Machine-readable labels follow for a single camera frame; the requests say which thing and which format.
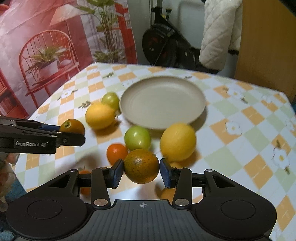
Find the small brownish orange fruit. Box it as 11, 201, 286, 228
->
59, 119, 85, 135

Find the small orange tangerine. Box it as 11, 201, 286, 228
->
78, 170, 92, 196

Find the brown-green speckled orange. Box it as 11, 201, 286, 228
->
123, 149, 159, 184

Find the small orange fruit under gripper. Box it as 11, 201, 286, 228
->
159, 162, 183, 204

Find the yellow lemon right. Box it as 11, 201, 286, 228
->
159, 123, 197, 162

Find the yellow lemon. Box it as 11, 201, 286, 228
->
85, 103, 115, 130
159, 123, 197, 162

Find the yellow lemon left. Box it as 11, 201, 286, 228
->
85, 103, 115, 130

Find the green tomato near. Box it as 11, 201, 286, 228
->
124, 126, 152, 151

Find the green tomato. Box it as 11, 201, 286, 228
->
124, 126, 152, 151
101, 92, 119, 110

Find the green tomato far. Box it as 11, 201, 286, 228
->
101, 92, 119, 110

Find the beige round plate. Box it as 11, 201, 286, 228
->
119, 76, 206, 130

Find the red printed backdrop poster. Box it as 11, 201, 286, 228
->
1, 1, 137, 118

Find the black exercise bike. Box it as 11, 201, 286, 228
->
141, 0, 239, 75

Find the wooden cabinet panel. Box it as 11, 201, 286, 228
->
235, 1, 295, 101

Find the white quilted blanket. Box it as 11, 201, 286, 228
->
199, 0, 243, 71

